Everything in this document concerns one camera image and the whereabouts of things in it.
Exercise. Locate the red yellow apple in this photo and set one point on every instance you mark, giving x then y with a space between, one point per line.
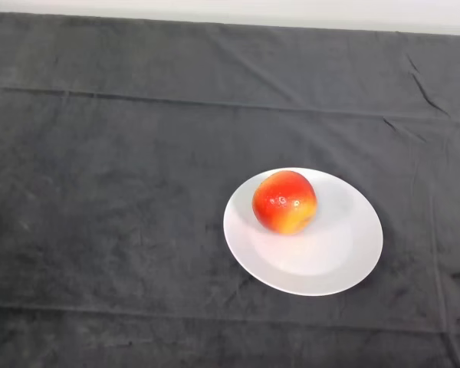
283 201

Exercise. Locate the white round plate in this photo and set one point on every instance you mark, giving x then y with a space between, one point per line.
314 260

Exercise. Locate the black cloth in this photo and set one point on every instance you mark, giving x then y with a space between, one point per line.
138 115

